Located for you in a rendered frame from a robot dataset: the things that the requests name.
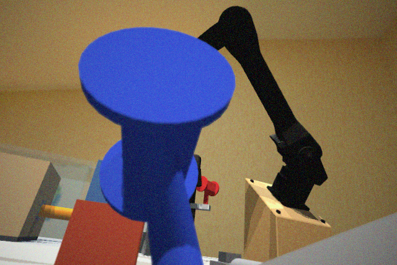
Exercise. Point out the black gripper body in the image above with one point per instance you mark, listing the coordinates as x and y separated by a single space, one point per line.
198 160

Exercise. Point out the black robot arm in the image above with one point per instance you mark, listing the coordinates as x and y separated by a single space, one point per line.
300 152

